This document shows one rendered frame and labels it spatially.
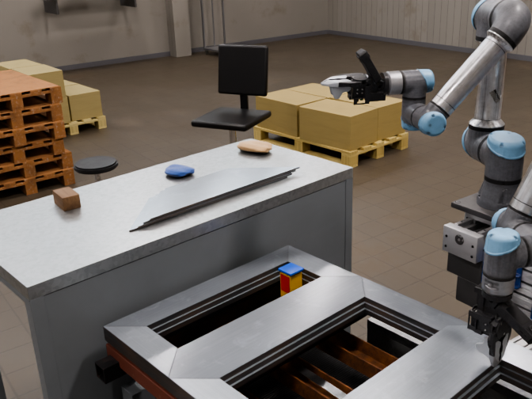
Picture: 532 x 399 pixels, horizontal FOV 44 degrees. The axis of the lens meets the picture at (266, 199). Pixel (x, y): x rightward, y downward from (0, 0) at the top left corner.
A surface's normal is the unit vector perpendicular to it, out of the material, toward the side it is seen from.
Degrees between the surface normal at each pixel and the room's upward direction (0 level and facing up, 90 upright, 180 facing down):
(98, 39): 90
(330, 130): 90
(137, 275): 90
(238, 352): 0
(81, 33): 90
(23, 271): 0
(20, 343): 0
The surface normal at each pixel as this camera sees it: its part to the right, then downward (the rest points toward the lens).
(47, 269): -0.04, -0.93
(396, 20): -0.81, 0.24
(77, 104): 0.64, 0.26
